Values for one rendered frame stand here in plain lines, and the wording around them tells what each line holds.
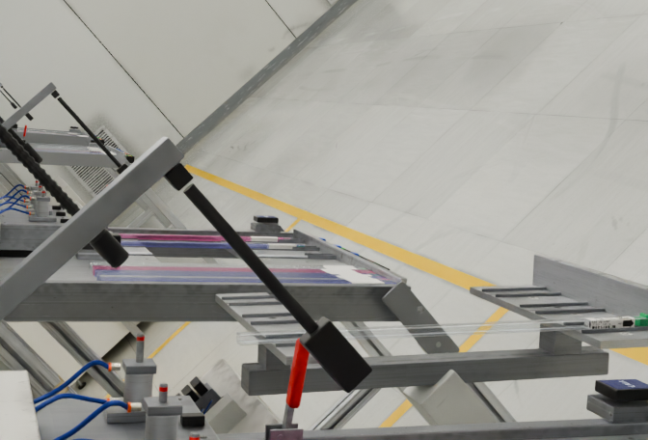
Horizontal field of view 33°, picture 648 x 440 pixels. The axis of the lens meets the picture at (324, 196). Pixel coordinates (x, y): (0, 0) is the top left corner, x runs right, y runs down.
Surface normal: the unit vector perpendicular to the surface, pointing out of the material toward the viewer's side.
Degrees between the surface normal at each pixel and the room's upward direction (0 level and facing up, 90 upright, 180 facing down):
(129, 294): 90
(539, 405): 0
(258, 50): 90
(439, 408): 90
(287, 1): 90
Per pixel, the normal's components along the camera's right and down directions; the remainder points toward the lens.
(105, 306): 0.31, 0.10
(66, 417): 0.06, -0.99
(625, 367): -0.62, -0.74
